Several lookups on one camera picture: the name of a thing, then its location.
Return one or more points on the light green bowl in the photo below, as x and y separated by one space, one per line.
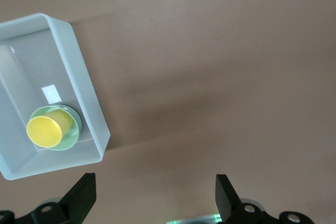
71 134

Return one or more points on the brown table cover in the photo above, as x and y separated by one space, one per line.
210 77

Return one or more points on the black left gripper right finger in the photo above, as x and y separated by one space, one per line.
236 213

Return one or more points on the yellow cup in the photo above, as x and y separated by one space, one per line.
43 132

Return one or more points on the translucent white plastic bin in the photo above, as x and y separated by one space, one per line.
86 90

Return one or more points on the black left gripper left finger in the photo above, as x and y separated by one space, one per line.
76 203

